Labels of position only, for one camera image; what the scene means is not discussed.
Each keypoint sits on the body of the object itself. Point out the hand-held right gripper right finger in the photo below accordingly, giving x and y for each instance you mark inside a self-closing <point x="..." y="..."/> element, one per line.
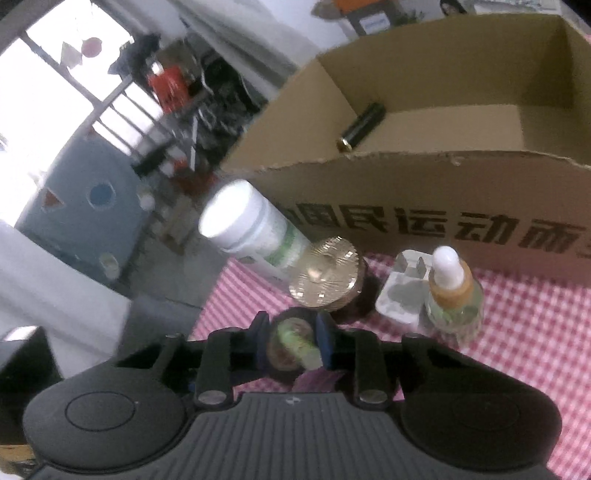
<point x="323" y="344"/>

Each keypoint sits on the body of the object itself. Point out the white charger plug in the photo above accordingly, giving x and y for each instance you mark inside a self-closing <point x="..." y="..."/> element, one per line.
<point x="401" y="295"/>

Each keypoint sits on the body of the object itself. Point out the brown cardboard box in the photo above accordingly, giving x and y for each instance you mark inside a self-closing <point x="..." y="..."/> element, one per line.
<point x="369" y="184"/>

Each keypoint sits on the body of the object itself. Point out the white sheet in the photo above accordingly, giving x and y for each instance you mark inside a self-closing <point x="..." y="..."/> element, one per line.
<point x="240" y="27"/>

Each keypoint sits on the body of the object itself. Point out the dark hanging cloth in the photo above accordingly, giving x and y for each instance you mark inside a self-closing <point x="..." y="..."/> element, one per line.
<point x="138" y="50"/>

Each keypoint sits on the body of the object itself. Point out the wheelchair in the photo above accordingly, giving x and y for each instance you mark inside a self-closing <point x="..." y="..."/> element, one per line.
<point x="217" y="92"/>

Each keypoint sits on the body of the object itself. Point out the white bottle with green label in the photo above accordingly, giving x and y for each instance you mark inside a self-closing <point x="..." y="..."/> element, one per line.
<point x="249" y="226"/>

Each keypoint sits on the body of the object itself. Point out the metal window railing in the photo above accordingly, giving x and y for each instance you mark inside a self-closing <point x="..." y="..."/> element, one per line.
<point x="120" y="115"/>

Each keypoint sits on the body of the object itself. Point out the white hanging ornament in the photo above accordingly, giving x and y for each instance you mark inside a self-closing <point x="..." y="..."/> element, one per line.
<point x="71" y="55"/>

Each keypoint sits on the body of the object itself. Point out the gold lidded dark jar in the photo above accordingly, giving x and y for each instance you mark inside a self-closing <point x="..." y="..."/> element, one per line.
<point x="325" y="277"/>

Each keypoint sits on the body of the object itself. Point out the dark printed box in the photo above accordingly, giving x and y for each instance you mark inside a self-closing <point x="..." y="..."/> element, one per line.
<point x="369" y="23"/>

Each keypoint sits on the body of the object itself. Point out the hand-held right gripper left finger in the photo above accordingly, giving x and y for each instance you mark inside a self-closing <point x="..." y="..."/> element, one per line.
<point x="261" y="344"/>

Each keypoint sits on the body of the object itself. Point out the pink hanging ball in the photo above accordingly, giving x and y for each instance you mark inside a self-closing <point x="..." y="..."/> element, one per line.
<point x="91" y="46"/>

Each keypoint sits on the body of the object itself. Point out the green dropper bottle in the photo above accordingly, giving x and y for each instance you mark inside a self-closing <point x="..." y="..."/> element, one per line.
<point x="455" y="300"/>

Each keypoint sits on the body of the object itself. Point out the pink checked tablecloth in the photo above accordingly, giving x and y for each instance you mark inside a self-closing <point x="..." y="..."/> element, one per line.
<point x="531" y="323"/>

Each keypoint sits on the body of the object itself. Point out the red plastic bag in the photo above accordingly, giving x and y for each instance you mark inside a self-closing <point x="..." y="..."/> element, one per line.
<point x="168" y="83"/>

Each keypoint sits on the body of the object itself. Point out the black cylinder tube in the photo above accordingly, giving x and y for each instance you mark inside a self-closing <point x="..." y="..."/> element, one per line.
<point x="362" y="127"/>

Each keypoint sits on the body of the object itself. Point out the small dark round object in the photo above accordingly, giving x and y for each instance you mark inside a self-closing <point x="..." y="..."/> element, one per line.
<point x="279" y="359"/>

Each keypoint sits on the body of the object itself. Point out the blue board with shapes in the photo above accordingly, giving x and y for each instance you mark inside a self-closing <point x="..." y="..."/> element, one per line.
<point x="83" y="194"/>

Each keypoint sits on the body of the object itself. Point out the white bedding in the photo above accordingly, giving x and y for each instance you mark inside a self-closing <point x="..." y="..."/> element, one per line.
<point x="46" y="277"/>

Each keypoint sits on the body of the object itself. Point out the small green bottle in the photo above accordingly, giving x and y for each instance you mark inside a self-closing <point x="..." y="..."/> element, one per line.
<point x="298" y="346"/>

